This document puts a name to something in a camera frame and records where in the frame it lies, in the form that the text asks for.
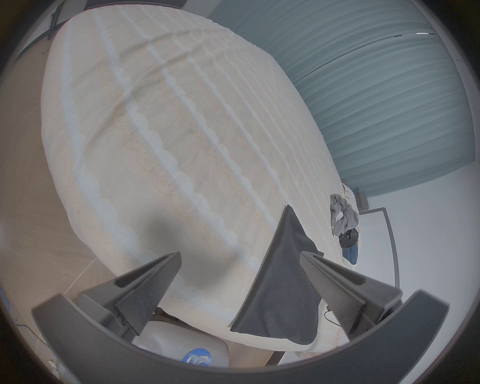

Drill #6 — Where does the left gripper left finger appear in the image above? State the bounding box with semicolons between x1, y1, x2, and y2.
77;252;183;336

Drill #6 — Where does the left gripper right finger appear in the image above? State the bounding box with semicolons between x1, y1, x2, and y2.
300;252;404;344

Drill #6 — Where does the black T-shirt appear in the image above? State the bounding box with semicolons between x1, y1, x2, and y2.
229;204;325;346

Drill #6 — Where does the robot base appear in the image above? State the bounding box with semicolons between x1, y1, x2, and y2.
132;319;230;371

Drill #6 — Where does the black shiny garment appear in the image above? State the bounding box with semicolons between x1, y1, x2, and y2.
339;229;360;248

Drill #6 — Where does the grey garment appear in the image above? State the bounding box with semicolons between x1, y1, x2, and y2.
329;194;361;237

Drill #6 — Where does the bed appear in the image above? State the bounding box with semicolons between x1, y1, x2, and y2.
39;2;400;354

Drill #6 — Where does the blue-green curtain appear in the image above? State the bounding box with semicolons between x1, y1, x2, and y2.
206;0;438;86
293;33;474;198

